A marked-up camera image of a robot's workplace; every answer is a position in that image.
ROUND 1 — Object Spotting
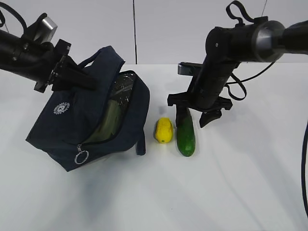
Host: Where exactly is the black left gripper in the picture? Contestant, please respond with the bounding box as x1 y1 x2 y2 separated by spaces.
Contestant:
34 39 97 92

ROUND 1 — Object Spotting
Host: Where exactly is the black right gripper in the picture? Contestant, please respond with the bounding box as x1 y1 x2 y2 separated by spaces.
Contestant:
167 67 232 128

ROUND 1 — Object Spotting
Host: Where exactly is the green cucumber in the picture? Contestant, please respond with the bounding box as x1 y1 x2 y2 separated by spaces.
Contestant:
176 114 196 157

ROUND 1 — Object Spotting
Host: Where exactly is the dark navy fabric lunch bag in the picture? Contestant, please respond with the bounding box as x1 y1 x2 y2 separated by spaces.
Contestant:
26 46 150 171

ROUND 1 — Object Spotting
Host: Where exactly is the glass container with green lid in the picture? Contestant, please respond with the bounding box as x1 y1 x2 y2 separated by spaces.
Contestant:
85 99 129 143

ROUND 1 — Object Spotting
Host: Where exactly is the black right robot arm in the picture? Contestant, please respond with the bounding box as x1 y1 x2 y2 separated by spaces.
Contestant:
167 17 308 128

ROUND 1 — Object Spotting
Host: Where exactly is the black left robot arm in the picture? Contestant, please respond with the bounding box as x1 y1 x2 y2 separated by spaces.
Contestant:
0 30 98 93

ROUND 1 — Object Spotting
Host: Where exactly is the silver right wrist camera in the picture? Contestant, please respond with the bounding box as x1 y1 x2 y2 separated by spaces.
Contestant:
178 62 202 76

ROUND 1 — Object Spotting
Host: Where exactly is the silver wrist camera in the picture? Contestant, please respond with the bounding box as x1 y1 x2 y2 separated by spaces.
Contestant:
178 62 202 76
25 13 58 44

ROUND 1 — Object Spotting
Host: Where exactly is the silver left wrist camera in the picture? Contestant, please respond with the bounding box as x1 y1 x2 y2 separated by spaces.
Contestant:
25 13 58 44

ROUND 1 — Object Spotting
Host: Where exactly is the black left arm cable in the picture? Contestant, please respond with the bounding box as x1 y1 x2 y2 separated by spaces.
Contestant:
0 2 28 34

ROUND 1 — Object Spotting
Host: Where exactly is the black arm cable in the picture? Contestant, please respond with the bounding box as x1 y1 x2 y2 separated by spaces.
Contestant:
0 2 28 34
225 0 308 219

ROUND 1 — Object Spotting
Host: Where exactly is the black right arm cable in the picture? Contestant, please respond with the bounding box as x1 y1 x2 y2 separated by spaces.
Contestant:
225 0 308 219

